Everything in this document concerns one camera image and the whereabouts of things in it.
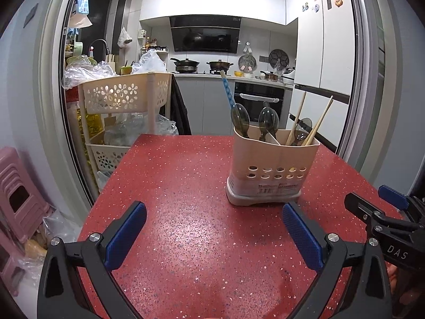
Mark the white refrigerator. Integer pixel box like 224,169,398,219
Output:
291,0,356,146

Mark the black wok left burner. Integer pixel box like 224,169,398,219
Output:
170,58,199,73

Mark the translucent brown spoon left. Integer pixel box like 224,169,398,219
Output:
231,103,250,138

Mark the person's right hand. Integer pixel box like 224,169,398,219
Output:
387,264,425,319

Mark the black range hood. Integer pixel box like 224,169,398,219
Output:
169,14,241,54

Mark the translucent brown spoon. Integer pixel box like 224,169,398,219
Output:
259,102,279,141
231,103,250,138
291,117,313,146

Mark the blue patterned chopstick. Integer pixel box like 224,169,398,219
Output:
220,70,249,137

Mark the wooden chopstick of pair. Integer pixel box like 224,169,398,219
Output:
301,96,334,146
285,91,307,145

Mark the pink plastic stool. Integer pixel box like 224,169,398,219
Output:
0,147,53,297

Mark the beige plastic utensil holder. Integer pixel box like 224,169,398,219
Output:
226,126,321,206

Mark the beige perforated storage cart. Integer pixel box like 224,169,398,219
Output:
78,72,172,181

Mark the translucent brown spoon middle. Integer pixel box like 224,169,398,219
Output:
259,102,279,141

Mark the brown pot right burner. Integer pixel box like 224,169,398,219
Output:
207,59,233,73

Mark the wooden chopstick right of pair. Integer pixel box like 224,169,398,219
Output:
301,96,334,146

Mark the translucent brown spoon right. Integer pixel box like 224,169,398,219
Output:
291,117,313,146

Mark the wooden chopstick left of pair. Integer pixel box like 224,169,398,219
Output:
285,91,307,145

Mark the black hanging bag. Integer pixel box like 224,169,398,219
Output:
157,74,192,135

